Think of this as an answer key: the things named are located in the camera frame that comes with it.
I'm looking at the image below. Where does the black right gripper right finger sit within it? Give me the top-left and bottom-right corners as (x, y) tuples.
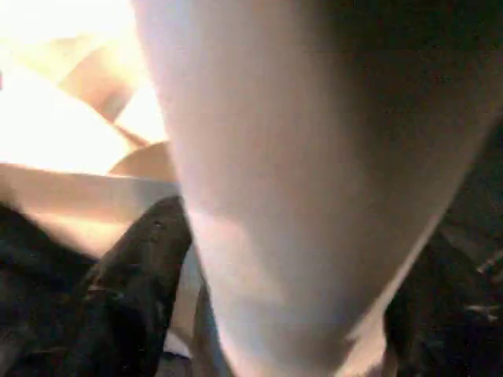
(383, 219), (503, 377)

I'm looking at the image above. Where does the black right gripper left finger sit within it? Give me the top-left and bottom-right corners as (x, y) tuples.
(50, 195), (193, 377)

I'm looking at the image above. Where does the white plastic table leg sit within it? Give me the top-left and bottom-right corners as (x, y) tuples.
(132, 0), (503, 377)

